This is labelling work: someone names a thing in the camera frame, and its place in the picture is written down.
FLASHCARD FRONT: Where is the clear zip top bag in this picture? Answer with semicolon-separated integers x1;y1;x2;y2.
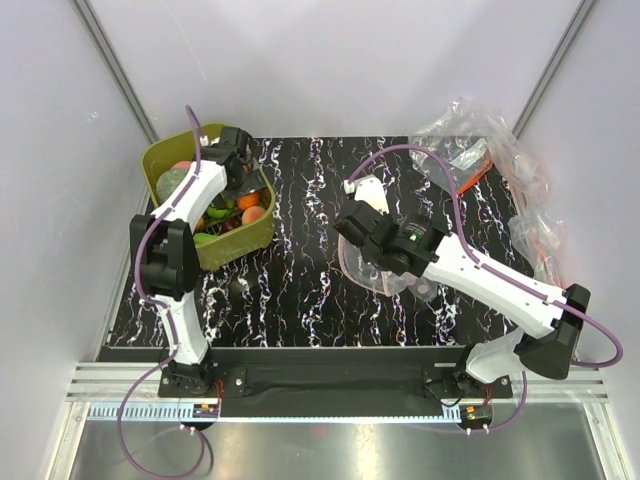
337;235;438;303

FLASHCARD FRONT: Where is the olive green plastic bin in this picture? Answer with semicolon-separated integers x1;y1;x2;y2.
141;123;276;271

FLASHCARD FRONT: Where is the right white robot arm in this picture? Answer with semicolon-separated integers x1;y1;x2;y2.
334;200;591;397

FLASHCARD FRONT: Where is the orange fruit toy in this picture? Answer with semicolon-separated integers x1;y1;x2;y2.
236;191;261;211

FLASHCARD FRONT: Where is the pink peach lower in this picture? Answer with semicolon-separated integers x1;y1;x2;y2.
241;205;266;225

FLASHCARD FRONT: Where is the pink peach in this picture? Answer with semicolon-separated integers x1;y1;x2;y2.
241;205;266;225
172;161;192;170

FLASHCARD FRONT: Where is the pink peach upper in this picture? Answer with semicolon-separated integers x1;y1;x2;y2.
172;161;192;170

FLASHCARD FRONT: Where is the green netted melon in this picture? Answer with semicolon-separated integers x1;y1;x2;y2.
156;168;189;204

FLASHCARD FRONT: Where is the green pepper toy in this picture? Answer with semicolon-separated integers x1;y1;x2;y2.
193;232;220;247

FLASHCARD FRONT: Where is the pile of clear bags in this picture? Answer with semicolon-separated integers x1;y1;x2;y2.
408;97;564;286

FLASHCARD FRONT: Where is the black marble pattern mat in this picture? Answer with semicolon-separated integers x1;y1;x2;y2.
97;136;576;364

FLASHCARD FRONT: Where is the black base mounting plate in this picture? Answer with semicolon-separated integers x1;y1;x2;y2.
157;347;514;401

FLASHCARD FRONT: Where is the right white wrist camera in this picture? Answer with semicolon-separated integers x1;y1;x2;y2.
343;175;390;214

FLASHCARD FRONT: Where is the aluminium frame rail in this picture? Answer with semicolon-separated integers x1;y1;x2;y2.
66;363;608;403

